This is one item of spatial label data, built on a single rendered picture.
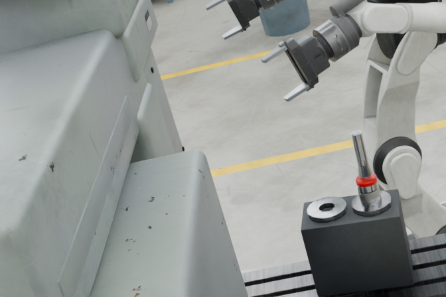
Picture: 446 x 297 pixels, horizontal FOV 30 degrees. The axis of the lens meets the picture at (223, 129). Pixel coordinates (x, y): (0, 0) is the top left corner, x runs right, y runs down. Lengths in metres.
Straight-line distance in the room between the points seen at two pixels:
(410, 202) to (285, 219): 1.83
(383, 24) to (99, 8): 0.71
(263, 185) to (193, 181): 3.24
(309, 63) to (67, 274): 1.01
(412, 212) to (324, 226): 0.62
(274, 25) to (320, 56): 4.80
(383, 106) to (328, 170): 2.25
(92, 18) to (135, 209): 0.38
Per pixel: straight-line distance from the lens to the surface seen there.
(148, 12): 1.76
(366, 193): 1.85
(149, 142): 1.51
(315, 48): 1.88
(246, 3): 2.38
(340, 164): 4.54
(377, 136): 2.30
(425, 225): 2.49
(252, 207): 4.34
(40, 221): 0.96
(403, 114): 2.31
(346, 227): 1.85
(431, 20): 1.99
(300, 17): 6.68
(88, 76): 1.27
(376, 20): 1.90
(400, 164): 2.30
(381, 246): 1.88
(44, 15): 1.48
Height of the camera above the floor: 2.13
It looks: 24 degrees down
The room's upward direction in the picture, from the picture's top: 16 degrees counter-clockwise
